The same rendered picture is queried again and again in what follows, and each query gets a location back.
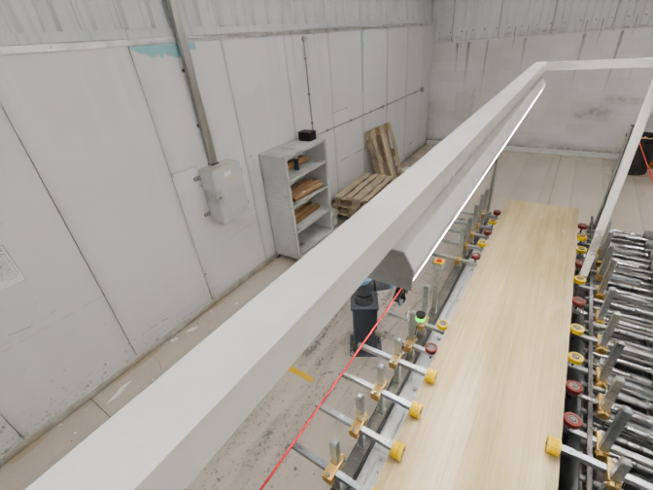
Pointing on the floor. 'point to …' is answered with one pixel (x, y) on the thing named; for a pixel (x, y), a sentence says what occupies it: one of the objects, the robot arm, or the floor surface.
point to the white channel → (289, 320)
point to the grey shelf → (296, 247)
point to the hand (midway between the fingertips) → (398, 305)
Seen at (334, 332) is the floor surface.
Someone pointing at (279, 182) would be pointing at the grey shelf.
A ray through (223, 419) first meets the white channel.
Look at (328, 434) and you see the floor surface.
